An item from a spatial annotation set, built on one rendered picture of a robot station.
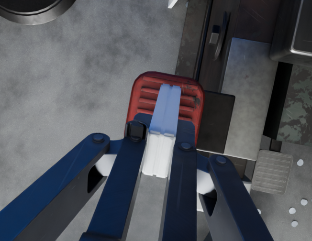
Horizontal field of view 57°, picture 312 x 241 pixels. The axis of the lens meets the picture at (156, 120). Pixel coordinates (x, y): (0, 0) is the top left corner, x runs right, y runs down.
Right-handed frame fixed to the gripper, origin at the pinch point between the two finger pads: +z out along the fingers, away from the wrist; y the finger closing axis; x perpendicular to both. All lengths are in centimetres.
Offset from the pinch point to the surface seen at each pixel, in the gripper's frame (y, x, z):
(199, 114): 2.6, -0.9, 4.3
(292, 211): 49, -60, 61
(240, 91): 8.2, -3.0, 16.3
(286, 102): 13.5, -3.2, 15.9
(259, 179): 30, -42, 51
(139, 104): -2.2, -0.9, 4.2
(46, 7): -45, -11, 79
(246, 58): 8.1, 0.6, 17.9
